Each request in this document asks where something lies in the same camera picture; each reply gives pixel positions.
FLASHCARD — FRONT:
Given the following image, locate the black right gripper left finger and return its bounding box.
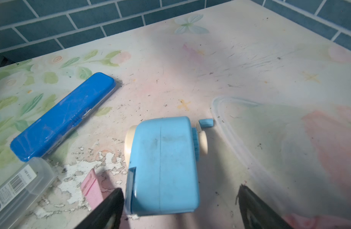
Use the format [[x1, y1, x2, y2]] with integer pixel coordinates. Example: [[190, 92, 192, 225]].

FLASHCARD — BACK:
[[75, 188, 125, 229]]

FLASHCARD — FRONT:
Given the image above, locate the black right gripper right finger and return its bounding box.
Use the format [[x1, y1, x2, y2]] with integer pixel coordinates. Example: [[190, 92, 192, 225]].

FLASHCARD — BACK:
[[236, 185, 292, 229]]

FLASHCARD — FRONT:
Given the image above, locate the pink school backpack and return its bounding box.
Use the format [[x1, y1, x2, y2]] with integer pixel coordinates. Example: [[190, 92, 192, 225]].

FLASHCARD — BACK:
[[80, 169, 108, 210]]

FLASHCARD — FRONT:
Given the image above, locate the blue pencil sharpener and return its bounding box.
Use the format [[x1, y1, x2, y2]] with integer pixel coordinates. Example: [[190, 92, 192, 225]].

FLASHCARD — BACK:
[[124, 116, 214, 216]]

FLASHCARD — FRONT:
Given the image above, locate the blue pencil case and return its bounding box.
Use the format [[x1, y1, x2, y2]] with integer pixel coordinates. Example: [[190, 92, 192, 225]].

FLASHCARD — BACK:
[[10, 73, 117, 162]]

